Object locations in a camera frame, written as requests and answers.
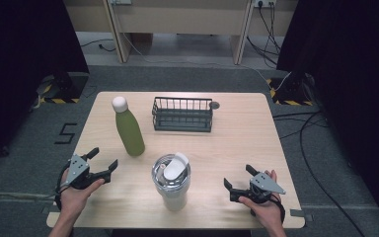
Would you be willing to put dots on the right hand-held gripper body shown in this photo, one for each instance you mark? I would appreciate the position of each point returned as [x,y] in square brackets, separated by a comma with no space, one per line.
[266,184]

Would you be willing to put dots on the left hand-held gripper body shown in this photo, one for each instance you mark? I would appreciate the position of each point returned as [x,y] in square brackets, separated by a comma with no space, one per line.
[77,168]

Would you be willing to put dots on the green bottle with white cap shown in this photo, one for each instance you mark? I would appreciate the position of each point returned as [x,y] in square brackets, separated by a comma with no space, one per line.
[130,131]

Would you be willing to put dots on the white tumbler with clear lid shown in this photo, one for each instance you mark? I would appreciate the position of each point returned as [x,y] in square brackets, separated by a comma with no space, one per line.
[171,184]

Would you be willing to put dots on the person's right hand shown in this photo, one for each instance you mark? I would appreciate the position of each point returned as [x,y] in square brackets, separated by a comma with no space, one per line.
[266,210]

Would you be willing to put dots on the person's left hand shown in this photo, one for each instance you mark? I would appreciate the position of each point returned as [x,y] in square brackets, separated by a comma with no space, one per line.
[75,199]

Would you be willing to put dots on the stand base with hazard tape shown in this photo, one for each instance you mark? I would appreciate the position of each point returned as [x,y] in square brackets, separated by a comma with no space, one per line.
[292,92]
[64,89]

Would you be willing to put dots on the black curtain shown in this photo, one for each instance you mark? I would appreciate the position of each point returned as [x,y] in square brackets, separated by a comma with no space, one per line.
[352,82]
[19,65]

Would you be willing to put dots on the beige wooden desk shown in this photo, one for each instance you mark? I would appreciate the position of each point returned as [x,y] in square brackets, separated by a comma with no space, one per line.
[177,19]

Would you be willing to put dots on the grey table foot bracket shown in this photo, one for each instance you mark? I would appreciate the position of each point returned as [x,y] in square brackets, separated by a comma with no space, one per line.
[51,209]
[301,214]

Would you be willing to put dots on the white wall power outlet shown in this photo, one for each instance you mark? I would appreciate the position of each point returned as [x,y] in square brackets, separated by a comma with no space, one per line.
[121,1]
[265,3]

